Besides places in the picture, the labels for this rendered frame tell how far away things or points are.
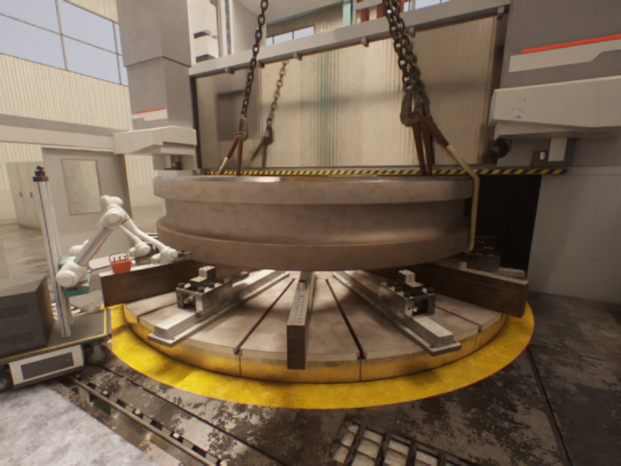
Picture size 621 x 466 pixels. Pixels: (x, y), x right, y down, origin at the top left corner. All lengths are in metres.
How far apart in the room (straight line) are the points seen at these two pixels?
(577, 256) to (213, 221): 5.10
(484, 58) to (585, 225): 2.82
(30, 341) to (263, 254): 2.09
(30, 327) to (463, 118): 5.82
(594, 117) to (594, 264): 2.74
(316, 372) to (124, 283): 2.47
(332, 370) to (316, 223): 1.36
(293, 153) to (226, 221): 3.36
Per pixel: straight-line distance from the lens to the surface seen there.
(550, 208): 5.59
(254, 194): 2.90
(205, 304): 3.10
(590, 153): 4.65
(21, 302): 3.45
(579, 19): 4.26
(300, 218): 2.95
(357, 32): 6.05
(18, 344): 3.59
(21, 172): 13.65
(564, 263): 5.78
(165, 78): 6.67
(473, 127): 5.45
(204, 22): 8.34
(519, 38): 4.17
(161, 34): 6.87
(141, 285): 4.14
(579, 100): 3.65
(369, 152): 5.65
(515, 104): 3.58
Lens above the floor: 1.80
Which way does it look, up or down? 11 degrees down
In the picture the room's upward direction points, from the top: straight up
